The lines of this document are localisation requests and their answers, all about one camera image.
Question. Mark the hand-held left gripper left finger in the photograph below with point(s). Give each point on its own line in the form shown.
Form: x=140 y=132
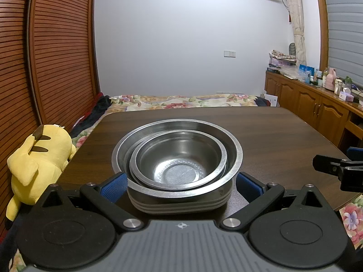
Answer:
x=113 y=185

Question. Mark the purple tissue box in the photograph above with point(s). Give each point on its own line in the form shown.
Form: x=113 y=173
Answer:
x=346 y=95

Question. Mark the white wall socket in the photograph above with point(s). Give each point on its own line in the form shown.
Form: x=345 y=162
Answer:
x=229 y=53

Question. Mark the beige patterned curtain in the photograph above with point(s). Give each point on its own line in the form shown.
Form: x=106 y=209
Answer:
x=297 y=19

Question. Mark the floral blanket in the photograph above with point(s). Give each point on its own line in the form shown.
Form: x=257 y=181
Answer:
x=170 y=102

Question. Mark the large steel bowl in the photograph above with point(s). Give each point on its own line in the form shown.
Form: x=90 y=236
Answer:
x=181 y=196

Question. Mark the wooden sideboard cabinet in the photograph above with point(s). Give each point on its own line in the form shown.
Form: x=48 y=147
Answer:
x=306 y=104

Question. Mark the pile of folded cloths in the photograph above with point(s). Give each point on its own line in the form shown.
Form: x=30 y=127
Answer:
x=280 y=59

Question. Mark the grey window blind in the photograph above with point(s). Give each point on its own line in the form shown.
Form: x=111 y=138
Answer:
x=346 y=28

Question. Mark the wooden louvered wardrobe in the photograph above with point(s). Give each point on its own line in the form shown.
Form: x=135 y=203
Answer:
x=56 y=48

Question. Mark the shallow steel bowl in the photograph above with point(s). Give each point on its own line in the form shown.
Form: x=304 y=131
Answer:
x=132 y=164

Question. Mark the white jar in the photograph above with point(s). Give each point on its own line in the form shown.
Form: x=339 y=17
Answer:
x=338 y=87

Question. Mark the wooden window frame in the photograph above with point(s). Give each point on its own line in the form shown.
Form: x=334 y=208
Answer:
x=322 y=19

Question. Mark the yellow plush toy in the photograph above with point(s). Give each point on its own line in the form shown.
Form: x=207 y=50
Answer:
x=42 y=153

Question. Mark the pink thermos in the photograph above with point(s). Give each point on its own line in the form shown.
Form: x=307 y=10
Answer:
x=331 y=80

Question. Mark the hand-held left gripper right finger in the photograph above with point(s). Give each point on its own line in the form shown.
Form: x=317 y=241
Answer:
x=249 y=185

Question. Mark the dark cloth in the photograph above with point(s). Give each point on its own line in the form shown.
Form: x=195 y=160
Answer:
x=93 y=110

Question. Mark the grey hand fan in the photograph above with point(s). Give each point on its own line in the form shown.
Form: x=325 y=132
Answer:
x=291 y=48

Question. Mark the blue box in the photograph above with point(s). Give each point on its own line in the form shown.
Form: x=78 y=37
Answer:
x=306 y=72

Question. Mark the deep steel bowl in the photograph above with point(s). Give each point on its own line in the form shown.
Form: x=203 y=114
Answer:
x=178 y=158

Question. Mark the small green plant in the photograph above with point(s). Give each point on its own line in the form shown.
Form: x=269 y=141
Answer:
x=348 y=81

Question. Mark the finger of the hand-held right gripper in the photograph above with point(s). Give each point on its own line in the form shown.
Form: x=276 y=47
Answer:
x=356 y=153
x=326 y=164

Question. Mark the navy blanket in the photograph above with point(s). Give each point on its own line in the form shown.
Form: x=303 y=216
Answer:
x=263 y=102

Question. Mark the white paper bag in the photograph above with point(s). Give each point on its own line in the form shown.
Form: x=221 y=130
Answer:
x=270 y=99

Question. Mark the clear bottle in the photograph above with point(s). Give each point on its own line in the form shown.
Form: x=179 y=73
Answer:
x=325 y=76

